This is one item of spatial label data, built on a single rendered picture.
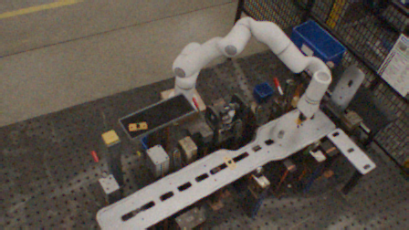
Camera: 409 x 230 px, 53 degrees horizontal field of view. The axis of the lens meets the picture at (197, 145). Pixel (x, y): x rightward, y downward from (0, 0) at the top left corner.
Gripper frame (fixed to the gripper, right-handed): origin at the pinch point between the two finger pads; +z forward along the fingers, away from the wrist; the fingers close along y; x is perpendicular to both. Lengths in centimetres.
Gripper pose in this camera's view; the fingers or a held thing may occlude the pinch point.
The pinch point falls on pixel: (302, 116)
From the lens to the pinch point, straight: 228.7
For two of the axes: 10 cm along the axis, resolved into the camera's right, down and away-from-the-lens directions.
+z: -0.9, 5.5, 8.3
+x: 8.4, -4.1, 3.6
